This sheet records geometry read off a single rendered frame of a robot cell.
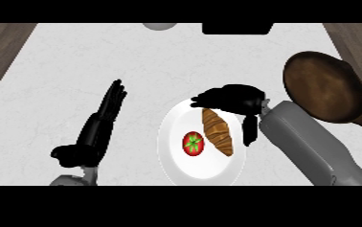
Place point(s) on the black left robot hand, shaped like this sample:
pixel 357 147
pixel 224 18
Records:
pixel 96 127

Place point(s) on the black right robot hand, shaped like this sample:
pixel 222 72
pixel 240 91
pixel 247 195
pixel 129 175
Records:
pixel 231 98

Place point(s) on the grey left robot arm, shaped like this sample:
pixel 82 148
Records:
pixel 76 178

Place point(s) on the brown croissant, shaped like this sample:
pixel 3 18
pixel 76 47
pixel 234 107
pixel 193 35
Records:
pixel 218 131

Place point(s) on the brown pan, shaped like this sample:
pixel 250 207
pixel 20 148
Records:
pixel 323 87

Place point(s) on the white plate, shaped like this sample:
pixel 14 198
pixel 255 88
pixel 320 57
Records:
pixel 198 160

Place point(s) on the red tomato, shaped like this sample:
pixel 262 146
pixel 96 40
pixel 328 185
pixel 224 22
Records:
pixel 193 143

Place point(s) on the black appliance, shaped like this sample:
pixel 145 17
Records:
pixel 237 28

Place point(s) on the grey round object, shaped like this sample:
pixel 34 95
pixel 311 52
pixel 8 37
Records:
pixel 160 26

